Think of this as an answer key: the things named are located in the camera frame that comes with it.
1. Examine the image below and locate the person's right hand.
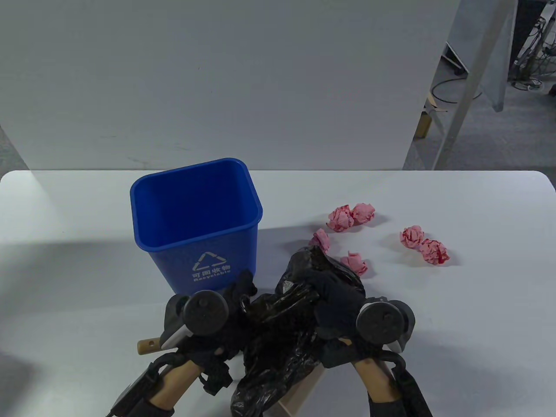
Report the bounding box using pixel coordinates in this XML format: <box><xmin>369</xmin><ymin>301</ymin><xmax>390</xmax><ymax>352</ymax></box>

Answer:
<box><xmin>311</xmin><ymin>271</ymin><xmax>374</xmax><ymax>370</ymax></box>

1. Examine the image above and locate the person's left hand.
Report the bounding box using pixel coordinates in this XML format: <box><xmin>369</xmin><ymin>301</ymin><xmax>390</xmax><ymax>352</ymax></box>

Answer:
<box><xmin>182</xmin><ymin>269</ymin><xmax>259</xmax><ymax>396</ymax></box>

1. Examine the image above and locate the black plastic garbage bag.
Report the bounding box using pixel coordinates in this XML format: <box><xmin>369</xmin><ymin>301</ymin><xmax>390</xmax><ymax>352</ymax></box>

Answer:
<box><xmin>229</xmin><ymin>246</ymin><xmax>366</xmax><ymax>417</ymax></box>

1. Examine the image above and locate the beige brush with wooden handle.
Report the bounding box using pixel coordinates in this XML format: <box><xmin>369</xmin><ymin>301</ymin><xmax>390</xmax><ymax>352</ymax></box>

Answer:
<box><xmin>137</xmin><ymin>338</ymin><xmax>165</xmax><ymax>355</ymax></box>

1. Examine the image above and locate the group of pink paper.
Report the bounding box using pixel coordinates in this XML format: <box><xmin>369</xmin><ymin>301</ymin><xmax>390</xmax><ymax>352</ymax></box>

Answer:
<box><xmin>309</xmin><ymin>203</ymin><xmax>450</xmax><ymax>277</ymax></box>

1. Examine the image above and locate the beige plastic dustpan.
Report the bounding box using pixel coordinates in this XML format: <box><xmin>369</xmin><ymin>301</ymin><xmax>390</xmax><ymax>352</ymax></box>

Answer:
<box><xmin>278</xmin><ymin>365</ymin><xmax>324</xmax><ymax>417</ymax></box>

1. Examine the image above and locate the blue recycling bin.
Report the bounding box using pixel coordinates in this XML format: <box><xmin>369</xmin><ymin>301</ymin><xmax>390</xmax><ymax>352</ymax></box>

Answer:
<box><xmin>129</xmin><ymin>157</ymin><xmax>264</xmax><ymax>299</ymax></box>

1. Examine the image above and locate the person's left forearm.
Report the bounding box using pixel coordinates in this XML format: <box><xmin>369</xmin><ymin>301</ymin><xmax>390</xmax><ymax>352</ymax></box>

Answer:
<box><xmin>150</xmin><ymin>358</ymin><xmax>200</xmax><ymax>417</ymax></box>

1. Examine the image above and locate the person's right forearm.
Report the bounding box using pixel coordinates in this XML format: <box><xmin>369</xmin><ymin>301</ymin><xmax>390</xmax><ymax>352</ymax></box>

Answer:
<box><xmin>352</xmin><ymin>358</ymin><xmax>402</xmax><ymax>417</ymax></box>

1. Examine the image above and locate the grey handheld controller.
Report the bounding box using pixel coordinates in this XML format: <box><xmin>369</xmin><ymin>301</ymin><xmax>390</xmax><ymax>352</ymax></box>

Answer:
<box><xmin>356</xmin><ymin>296</ymin><xmax>417</xmax><ymax>354</ymax></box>
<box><xmin>160</xmin><ymin>290</ymin><xmax>230</xmax><ymax>349</ymax></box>

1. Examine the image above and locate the white table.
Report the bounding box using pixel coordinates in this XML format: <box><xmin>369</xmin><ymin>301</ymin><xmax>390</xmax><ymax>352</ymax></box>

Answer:
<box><xmin>0</xmin><ymin>170</ymin><xmax>556</xmax><ymax>417</ymax></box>

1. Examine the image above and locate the small wooden block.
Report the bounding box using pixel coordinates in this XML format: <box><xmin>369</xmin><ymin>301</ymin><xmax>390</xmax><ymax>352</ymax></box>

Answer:
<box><xmin>414</xmin><ymin>111</ymin><xmax>433</xmax><ymax>139</ymax></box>

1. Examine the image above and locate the grey metal stand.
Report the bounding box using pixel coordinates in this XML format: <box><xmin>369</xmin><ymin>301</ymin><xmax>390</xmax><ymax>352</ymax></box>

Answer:
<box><xmin>432</xmin><ymin>0</ymin><xmax>520</xmax><ymax>171</ymax></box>

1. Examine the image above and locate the white partition board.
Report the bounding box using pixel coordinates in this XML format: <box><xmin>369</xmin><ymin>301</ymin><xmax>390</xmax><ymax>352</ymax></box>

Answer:
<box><xmin>0</xmin><ymin>0</ymin><xmax>461</xmax><ymax>171</ymax></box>

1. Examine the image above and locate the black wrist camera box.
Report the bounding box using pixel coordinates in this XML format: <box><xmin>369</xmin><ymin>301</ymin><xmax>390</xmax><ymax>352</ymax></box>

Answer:
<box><xmin>393</xmin><ymin>361</ymin><xmax>433</xmax><ymax>417</ymax></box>
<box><xmin>111</xmin><ymin>363</ymin><xmax>163</xmax><ymax>417</ymax></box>

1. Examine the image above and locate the black floor cable loop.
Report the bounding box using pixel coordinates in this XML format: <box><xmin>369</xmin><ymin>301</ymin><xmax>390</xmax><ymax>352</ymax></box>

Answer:
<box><xmin>429</xmin><ymin>78</ymin><xmax>483</xmax><ymax>105</ymax></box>

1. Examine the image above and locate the tangle of cables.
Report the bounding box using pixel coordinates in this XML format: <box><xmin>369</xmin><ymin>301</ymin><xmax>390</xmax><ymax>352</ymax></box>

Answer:
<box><xmin>508</xmin><ymin>17</ymin><xmax>556</xmax><ymax>92</ymax></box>

